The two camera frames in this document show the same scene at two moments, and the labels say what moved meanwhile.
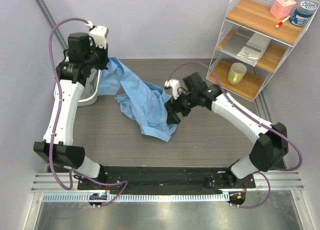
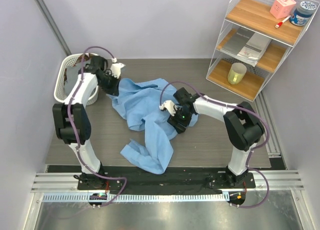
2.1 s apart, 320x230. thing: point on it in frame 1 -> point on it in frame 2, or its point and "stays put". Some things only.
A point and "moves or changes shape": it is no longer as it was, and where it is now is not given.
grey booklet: x=247 y=44 stays put
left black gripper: x=105 y=52 -> x=114 y=90
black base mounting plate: x=164 y=179 stays put
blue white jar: x=301 y=15 stays put
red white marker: x=280 y=23 stays put
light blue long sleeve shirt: x=146 y=103 moves or changes shape
